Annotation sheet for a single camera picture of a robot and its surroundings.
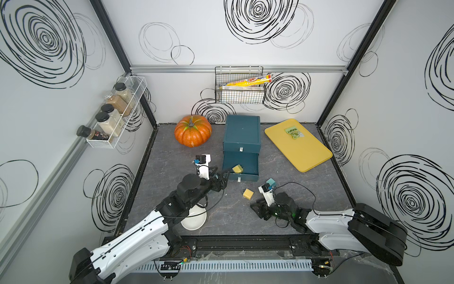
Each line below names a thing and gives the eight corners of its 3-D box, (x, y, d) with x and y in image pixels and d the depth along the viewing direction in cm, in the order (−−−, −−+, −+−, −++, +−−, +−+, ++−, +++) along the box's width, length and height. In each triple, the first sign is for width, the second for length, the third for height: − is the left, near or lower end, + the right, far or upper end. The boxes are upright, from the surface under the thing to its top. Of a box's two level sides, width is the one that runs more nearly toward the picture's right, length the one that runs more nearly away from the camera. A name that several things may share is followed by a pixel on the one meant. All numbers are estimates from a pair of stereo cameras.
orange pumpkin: (178, 151, 108) (172, 137, 98) (183, 129, 120) (179, 115, 110) (209, 151, 108) (207, 137, 98) (211, 129, 120) (210, 115, 110)
